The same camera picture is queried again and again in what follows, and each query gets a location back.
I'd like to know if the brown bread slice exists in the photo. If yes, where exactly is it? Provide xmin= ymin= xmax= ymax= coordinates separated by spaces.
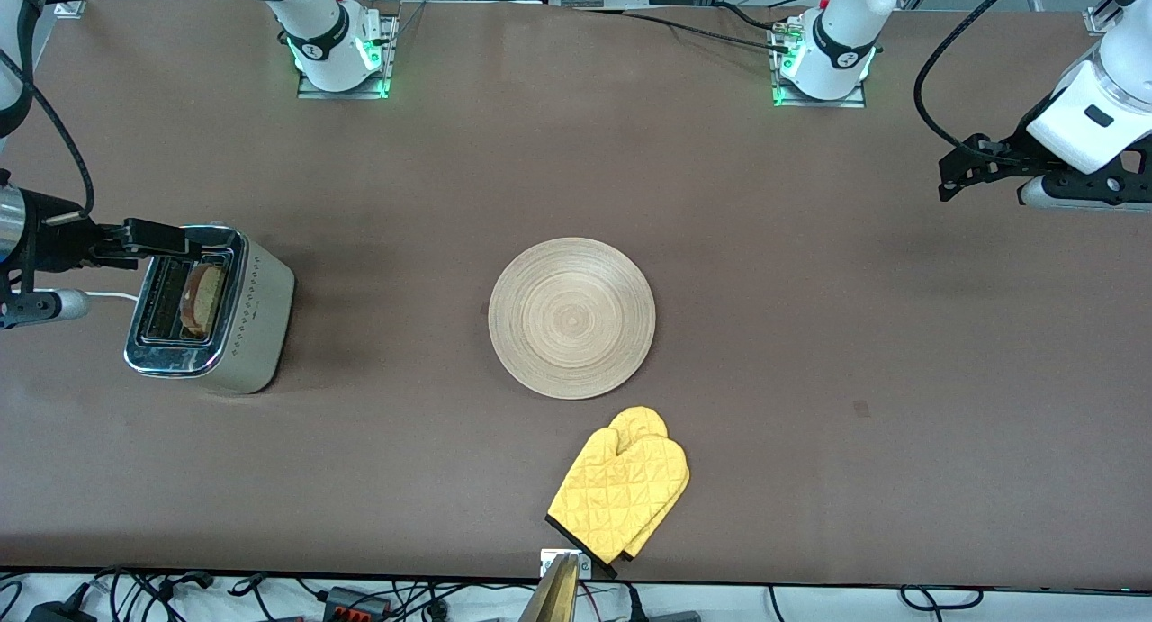
xmin=179 ymin=263 xmax=227 ymax=338

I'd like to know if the round wooden plate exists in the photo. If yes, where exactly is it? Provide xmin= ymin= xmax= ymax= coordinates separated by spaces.
xmin=488 ymin=237 xmax=657 ymax=401

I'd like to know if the silver two-slot toaster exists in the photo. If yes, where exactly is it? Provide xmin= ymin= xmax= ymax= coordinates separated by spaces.
xmin=123 ymin=225 xmax=296 ymax=395

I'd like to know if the black power adapter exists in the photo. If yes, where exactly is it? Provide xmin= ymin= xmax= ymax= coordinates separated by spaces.
xmin=25 ymin=601 xmax=98 ymax=622

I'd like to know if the yellow quilted oven mitt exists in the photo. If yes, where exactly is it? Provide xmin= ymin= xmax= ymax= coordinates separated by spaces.
xmin=609 ymin=406 xmax=691 ymax=561
xmin=546 ymin=427 xmax=690 ymax=579

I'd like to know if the black adapter with orange clips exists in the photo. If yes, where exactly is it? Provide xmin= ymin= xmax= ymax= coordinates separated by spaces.
xmin=322 ymin=586 xmax=395 ymax=620

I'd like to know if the brass-coloured stand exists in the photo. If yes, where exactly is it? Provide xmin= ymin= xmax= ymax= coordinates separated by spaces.
xmin=517 ymin=553 xmax=582 ymax=622

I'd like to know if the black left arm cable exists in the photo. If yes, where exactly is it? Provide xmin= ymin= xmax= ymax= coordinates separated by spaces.
xmin=913 ymin=0 xmax=1038 ymax=160

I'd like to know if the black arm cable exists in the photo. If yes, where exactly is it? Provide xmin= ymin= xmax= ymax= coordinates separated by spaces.
xmin=0 ymin=0 xmax=102 ymax=220
xmin=913 ymin=0 xmax=1038 ymax=160

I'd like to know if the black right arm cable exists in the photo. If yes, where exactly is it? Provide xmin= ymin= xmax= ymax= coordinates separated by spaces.
xmin=0 ymin=0 xmax=102 ymax=220

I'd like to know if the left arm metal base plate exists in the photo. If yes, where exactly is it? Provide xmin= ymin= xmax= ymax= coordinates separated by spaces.
xmin=771 ymin=19 xmax=869 ymax=110

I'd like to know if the short black table cable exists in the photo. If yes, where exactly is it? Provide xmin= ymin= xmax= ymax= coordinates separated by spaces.
xmin=714 ymin=2 xmax=779 ymax=32

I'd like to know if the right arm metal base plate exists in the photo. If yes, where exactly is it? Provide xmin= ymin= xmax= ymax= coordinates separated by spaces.
xmin=297 ymin=10 xmax=400 ymax=101

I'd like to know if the long black table cable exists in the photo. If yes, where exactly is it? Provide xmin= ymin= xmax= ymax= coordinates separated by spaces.
xmin=576 ymin=8 xmax=793 ymax=56

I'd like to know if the black floor cable bundle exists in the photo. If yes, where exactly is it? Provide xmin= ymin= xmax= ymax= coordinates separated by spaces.
xmin=85 ymin=565 xmax=217 ymax=622

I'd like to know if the black looped floor cable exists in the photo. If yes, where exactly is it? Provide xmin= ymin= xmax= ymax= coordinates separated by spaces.
xmin=900 ymin=585 xmax=984 ymax=613

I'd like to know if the small white table-edge bracket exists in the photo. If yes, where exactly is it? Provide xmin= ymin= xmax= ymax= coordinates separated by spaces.
xmin=539 ymin=549 xmax=593 ymax=579

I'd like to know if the black plug with cable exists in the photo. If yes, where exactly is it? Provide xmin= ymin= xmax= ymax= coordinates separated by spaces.
xmin=621 ymin=586 xmax=703 ymax=622

